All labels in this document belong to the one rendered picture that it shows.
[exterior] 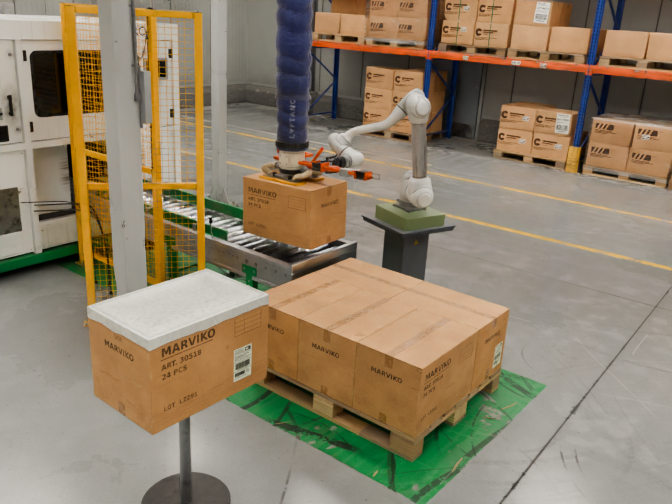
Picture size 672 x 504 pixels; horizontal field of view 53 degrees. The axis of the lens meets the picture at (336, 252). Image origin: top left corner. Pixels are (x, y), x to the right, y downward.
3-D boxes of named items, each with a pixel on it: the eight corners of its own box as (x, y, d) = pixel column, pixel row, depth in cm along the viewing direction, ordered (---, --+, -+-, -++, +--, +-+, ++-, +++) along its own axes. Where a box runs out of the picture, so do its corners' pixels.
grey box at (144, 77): (125, 119, 407) (123, 68, 397) (133, 118, 411) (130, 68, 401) (146, 124, 395) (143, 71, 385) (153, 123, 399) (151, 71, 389)
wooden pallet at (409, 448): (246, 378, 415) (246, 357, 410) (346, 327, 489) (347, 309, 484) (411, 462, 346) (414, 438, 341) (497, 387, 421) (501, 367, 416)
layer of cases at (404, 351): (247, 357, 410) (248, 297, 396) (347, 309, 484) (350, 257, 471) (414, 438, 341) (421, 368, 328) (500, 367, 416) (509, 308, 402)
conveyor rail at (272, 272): (86, 215, 571) (84, 194, 565) (91, 214, 575) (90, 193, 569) (287, 293, 439) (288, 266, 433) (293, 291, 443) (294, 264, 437)
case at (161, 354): (152, 436, 253) (148, 340, 239) (93, 395, 277) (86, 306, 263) (267, 377, 297) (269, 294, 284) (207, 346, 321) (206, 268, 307)
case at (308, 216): (243, 232, 475) (242, 176, 462) (280, 220, 506) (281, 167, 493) (309, 250, 442) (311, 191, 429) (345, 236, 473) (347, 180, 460)
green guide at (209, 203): (141, 187, 609) (140, 178, 606) (150, 185, 617) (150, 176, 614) (269, 228, 517) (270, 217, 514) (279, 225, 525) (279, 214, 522)
